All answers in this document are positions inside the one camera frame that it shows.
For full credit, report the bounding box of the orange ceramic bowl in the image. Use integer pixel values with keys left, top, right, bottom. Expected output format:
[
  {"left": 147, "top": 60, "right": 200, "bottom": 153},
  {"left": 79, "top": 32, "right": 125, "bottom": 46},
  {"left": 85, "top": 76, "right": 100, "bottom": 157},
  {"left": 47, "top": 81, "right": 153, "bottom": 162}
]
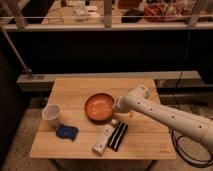
[{"left": 84, "top": 93, "right": 114, "bottom": 121}]

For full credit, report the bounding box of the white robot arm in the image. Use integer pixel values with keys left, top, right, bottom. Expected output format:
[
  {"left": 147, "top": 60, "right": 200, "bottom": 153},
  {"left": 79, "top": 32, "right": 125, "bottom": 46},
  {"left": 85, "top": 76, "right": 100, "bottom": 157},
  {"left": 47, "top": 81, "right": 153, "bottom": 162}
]
[{"left": 113, "top": 85, "right": 213, "bottom": 153}]

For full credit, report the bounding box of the orange carrot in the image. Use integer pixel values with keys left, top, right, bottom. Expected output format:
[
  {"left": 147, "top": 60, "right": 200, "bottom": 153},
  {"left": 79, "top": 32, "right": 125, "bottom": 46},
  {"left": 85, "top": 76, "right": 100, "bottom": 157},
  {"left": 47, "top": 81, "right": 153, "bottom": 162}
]
[{"left": 129, "top": 111, "right": 134, "bottom": 118}]

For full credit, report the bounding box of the black white striped block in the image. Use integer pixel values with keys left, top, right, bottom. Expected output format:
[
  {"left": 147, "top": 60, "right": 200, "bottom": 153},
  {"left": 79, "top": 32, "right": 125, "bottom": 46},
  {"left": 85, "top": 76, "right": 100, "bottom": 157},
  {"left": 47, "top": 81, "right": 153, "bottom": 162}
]
[{"left": 108, "top": 122, "right": 128, "bottom": 152}]

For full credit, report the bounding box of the white bottle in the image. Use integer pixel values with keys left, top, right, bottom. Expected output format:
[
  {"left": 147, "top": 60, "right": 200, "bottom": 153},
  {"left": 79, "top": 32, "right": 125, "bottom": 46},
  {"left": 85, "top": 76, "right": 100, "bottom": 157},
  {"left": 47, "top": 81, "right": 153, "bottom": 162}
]
[{"left": 92, "top": 119, "right": 117, "bottom": 155}]

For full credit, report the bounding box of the blue sponge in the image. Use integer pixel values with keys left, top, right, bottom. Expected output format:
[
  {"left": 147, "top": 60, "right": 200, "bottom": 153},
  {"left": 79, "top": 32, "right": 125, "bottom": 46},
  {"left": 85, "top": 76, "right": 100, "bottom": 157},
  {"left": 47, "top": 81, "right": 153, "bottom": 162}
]
[{"left": 56, "top": 125, "right": 79, "bottom": 141}]

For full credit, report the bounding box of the white paper cup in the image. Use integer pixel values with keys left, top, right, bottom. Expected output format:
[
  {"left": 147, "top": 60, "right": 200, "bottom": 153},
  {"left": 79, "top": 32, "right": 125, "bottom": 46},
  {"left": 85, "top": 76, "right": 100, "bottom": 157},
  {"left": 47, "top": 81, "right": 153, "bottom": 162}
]
[{"left": 42, "top": 104, "right": 62, "bottom": 128}]

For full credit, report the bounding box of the black bag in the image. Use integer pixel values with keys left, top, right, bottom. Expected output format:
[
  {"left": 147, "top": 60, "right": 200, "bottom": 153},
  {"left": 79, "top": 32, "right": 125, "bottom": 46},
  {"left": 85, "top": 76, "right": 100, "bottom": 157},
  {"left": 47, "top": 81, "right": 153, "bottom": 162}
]
[{"left": 121, "top": 9, "right": 144, "bottom": 23}]

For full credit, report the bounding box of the red basket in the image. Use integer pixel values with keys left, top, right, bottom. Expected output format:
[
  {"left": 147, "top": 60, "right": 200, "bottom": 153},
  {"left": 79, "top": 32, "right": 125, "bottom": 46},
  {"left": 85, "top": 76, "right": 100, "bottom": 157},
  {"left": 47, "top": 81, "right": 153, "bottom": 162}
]
[{"left": 144, "top": 3, "right": 180, "bottom": 22}]

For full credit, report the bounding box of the metal diagonal pole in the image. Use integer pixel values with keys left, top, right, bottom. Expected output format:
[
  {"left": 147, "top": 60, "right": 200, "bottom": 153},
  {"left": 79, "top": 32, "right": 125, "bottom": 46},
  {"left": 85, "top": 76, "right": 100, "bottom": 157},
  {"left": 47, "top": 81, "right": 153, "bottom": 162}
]
[{"left": 0, "top": 26, "right": 32, "bottom": 77}]

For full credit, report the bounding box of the black floor cable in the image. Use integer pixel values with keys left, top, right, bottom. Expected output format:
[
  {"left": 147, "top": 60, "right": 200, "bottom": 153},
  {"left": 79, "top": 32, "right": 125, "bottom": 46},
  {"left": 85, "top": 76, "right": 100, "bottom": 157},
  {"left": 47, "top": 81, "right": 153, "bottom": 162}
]
[{"left": 169, "top": 128, "right": 213, "bottom": 169}]

